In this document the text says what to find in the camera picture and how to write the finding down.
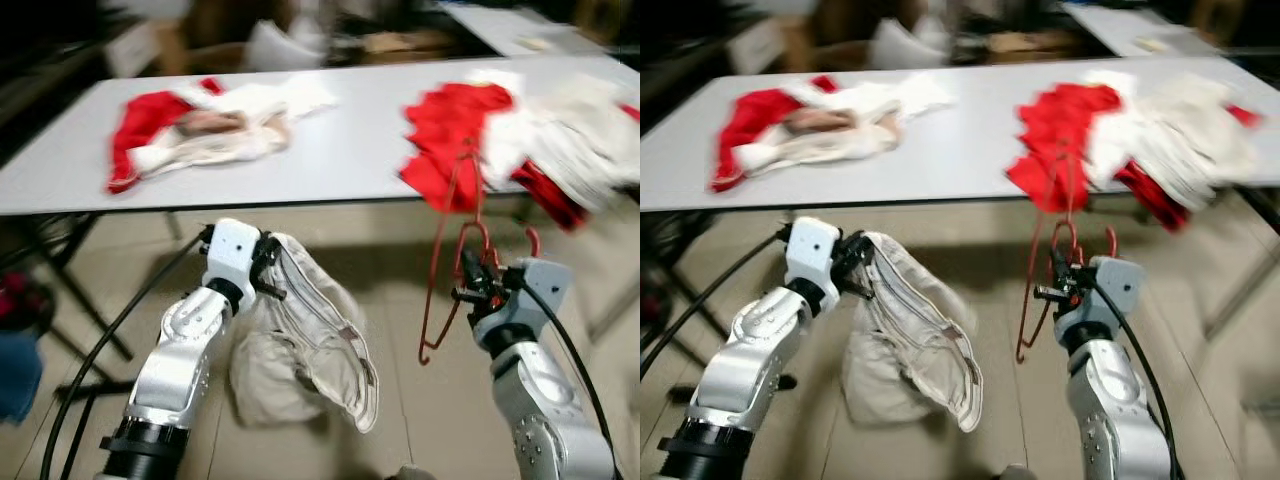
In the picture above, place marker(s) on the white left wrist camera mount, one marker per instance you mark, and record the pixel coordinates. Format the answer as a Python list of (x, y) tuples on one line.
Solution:
[(232, 250), (812, 250)]

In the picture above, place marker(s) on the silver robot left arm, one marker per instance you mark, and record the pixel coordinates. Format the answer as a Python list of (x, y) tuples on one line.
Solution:
[(180, 350), (760, 345)]

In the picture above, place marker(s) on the red cloth garment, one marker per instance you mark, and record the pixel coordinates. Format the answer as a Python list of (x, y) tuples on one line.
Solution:
[(140, 125), (750, 125)]

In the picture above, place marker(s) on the cream white garment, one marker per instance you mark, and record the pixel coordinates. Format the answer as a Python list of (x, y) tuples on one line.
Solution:
[(250, 110), (870, 105)]

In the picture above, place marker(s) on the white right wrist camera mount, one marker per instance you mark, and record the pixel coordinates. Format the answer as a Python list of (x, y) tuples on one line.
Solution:
[(540, 285), (1118, 282)]

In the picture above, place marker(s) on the grey folding table black legs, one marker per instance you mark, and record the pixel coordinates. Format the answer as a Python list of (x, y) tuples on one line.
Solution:
[(960, 150), (500, 28), (350, 150), (1120, 25)]

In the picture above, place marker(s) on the cream flat object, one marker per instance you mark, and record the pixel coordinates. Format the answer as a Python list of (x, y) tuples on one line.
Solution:
[(1155, 43), (530, 43)]

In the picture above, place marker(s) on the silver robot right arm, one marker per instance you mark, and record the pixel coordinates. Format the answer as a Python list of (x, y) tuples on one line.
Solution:
[(540, 400), (1110, 410)]

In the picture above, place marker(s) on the brown cardboard box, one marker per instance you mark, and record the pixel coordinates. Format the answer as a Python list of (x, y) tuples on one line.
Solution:
[(405, 45), (1030, 45)]

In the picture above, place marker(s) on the white crumpled bag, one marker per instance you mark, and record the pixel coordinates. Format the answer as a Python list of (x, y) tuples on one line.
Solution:
[(905, 45), (280, 45)]

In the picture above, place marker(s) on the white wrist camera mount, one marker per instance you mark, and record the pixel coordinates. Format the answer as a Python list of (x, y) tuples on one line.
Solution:
[(232, 250), (1118, 282), (812, 250), (540, 285)]

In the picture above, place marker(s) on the beige denim jacket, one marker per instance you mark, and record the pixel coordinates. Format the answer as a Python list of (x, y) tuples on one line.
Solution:
[(910, 340), (310, 340)]

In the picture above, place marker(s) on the red plastic clothes hanger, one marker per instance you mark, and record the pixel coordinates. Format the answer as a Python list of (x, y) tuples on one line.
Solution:
[(1033, 270), (434, 280)]

